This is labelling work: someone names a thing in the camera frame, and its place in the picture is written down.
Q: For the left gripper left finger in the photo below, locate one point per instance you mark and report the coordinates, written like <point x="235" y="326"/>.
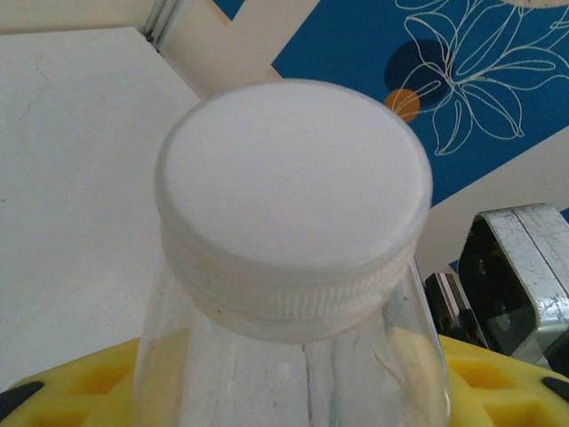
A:
<point x="66" y="396"/>

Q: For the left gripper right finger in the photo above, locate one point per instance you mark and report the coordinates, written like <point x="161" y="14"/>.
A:
<point x="502" y="391"/>

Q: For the clear white-label bottle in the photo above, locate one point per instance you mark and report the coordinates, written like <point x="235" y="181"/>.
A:
<point x="293" y="178"/>

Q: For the silver metal bracket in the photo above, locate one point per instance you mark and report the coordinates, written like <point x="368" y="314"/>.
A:
<point x="533" y="258"/>

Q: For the aluminium frame post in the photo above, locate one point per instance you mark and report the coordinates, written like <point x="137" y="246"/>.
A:
<point x="162" y="20"/>

